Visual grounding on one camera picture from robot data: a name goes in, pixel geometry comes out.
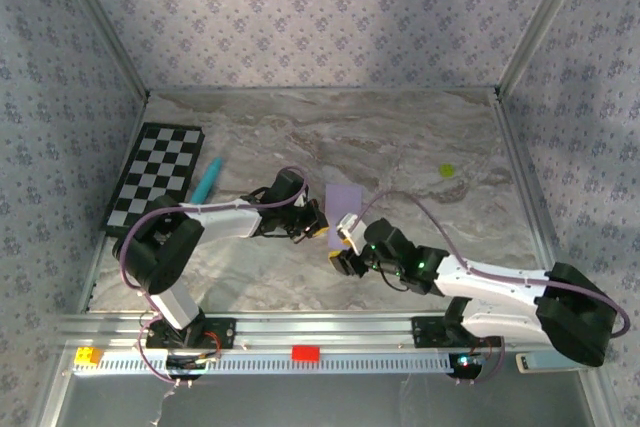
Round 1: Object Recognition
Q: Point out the teal toy microphone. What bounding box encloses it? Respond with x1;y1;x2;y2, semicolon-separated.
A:
189;156;225;203

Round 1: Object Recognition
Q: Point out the black controller board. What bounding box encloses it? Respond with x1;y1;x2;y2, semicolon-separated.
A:
164;354;209;381
447;352;487;379

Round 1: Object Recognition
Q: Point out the black and white chessboard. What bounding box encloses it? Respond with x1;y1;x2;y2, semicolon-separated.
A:
102;121;206;241

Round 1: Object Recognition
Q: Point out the light blue box device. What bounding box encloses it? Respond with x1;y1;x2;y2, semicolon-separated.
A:
515;350;597;374

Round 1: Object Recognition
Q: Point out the yellow block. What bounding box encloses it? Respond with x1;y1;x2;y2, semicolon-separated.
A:
74;347;104;366

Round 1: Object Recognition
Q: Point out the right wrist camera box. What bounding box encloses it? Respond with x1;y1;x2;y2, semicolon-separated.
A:
335;214;370;256

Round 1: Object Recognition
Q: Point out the aluminium mounting rail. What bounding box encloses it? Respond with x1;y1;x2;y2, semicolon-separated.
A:
54;311;599;353

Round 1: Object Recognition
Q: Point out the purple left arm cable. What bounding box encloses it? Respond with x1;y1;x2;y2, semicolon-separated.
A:
119;165;309;388

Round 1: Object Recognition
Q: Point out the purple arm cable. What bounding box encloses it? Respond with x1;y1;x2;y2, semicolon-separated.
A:
360;189;631;388
119;165;309;388

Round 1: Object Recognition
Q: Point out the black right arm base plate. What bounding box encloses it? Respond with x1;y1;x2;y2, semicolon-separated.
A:
410;315;504;349

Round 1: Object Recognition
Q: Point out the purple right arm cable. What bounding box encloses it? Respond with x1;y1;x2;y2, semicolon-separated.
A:
360;189;631;388

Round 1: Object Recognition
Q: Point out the aluminium frame beam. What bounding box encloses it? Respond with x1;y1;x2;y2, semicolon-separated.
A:
492;89;571;311
147;86;501;96
77;94;151;313

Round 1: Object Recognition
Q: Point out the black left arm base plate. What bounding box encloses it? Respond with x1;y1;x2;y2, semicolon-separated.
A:
144;316;237;351

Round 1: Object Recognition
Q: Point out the white slotted cable duct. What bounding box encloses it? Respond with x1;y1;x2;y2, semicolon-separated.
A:
72;348;454;376

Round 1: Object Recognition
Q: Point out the aluminium frame post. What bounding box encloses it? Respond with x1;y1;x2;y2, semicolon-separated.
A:
494;0;596;98
54;0;151;101

